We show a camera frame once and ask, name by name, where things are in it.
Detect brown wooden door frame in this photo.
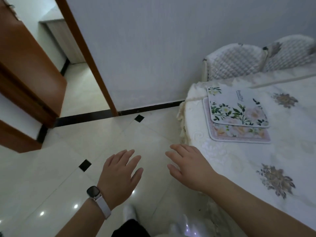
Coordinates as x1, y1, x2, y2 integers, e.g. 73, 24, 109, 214
53, 0, 119, 117

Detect white shoe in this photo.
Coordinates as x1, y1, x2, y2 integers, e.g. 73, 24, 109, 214
123, 204, 138, 223

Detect white quilted headboard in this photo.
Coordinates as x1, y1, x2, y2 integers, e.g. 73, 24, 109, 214
202, 34, 316, 82

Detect smartwatch with white strap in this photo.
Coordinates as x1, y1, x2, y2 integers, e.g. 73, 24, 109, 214
86, 186, 112, 220

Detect person's left forearm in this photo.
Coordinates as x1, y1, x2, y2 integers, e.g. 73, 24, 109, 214
55, 198, 112, 237

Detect white mat with green leaves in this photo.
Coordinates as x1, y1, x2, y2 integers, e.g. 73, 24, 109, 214
207, 86, 270, 128

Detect pink bordered floral mat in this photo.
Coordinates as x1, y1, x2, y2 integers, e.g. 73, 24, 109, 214
202, 97, 271, 144

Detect person's left hand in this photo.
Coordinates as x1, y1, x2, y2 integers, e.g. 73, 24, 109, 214
97, 149, 144, 211

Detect black trousers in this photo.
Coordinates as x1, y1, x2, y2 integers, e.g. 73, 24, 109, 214
111, 219, 151, 237

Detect person's right hand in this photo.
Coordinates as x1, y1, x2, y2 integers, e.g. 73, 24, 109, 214
165, 144, 219, 193

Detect person's right forearm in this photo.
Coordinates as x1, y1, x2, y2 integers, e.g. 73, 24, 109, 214
202, 173, 316, 237

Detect white floral bedspread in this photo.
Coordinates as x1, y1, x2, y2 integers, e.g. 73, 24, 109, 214
176, 64, 316, 232

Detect light wooden cabinet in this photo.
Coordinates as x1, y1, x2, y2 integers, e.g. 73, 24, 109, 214
39, 19, 86, 65

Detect brown wooden door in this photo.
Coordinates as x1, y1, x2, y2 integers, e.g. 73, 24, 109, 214
0, 0, 68, 153

